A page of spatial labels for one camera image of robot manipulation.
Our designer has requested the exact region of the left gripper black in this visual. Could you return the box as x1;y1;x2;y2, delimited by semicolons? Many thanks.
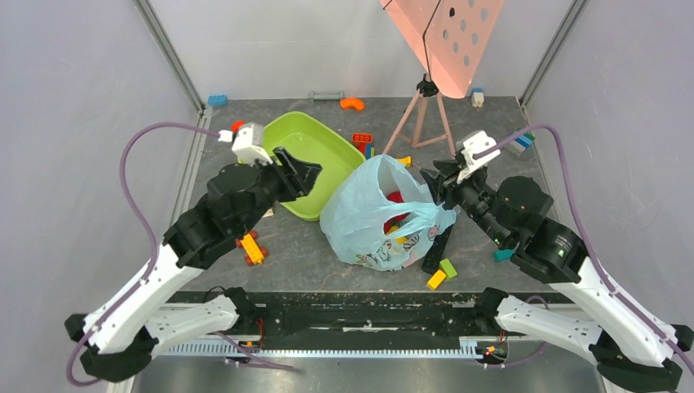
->
237;147;324;237

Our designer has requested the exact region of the lime green plastic tray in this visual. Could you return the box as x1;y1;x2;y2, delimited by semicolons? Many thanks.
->
253;111;365;221

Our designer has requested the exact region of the light blue printed plastic bag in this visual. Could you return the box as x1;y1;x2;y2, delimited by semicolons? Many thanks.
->
319;155;457;271

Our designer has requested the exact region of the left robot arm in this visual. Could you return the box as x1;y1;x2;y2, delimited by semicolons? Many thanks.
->
65;147;322;383

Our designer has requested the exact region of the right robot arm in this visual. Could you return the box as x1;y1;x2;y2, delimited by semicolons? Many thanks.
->
421;160;693;392

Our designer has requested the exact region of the red fake fruit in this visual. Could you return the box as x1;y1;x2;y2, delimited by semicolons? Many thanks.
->
383;213;409;234
386;191;404;204

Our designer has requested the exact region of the yellow arch toy block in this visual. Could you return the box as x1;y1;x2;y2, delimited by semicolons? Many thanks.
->
397;156;412;168

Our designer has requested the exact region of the orange toy brick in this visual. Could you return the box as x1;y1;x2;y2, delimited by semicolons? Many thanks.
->
352;133;373;143

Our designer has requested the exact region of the red blue toy brick stack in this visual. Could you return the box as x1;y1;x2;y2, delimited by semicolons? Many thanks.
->
358;142;375;160

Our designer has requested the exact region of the white blue small brick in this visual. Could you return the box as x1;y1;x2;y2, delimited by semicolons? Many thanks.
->
471;88;485;108

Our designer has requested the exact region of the grey blue green brick stack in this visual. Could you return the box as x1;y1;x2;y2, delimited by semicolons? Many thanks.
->
506;132;535;156

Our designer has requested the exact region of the red semicircle toy block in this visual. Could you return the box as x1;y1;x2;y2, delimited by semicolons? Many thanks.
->
231;120;246;133

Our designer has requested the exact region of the pink tripod stand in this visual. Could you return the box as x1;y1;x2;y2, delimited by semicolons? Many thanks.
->
381;73;462;158

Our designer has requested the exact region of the yellow red toy car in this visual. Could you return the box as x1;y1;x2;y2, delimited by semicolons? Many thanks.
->
236;230;268;266

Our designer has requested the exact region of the orange arch toy block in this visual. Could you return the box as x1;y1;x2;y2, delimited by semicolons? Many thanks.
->
340;97;366;111

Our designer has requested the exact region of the black toy microphone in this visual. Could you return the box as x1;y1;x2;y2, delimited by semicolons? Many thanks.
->
421;226;453;275

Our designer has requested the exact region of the green toy block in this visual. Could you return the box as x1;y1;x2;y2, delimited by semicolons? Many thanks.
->
439;259;457;279

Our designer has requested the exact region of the teal toy cube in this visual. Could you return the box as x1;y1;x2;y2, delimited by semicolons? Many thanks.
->
493;250;515;262

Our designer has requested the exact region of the pink perforated board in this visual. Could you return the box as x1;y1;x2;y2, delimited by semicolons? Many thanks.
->
381;0;504;99

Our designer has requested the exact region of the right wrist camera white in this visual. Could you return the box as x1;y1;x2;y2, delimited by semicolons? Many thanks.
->
455;130;500;183

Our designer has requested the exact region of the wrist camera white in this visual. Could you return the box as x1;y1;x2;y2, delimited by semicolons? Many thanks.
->
218;123;273;165
455;130;500;183

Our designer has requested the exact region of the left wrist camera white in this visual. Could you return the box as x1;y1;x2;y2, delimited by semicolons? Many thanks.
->
218;123;273;165

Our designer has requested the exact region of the grey metal handle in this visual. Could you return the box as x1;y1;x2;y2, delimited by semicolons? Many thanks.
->
309;90;345;102

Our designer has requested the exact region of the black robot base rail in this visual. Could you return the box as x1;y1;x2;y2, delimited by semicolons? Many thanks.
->
226;291;501;350

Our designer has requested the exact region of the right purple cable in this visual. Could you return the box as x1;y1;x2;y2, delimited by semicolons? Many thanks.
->
474;123;694;375

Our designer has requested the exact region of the purple cable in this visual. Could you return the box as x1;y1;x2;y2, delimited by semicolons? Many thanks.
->
65;121;234;387
474;123;694;375

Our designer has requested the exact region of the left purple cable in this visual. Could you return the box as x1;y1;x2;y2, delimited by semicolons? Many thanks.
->
65;121;234;387

